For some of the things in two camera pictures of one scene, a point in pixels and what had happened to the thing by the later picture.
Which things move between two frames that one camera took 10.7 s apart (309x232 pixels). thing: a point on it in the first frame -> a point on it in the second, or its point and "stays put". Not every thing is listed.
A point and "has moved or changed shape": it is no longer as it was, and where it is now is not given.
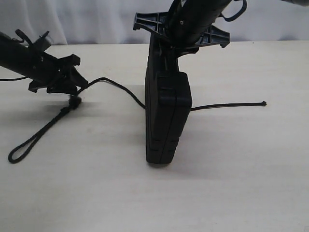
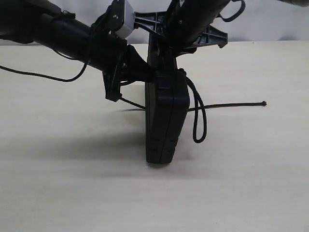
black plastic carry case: [168, 100] stays put
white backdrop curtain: [111, 22] stays put
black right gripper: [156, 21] stays put
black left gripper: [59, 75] -> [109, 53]
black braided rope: [197, 108] has moved or changed shape
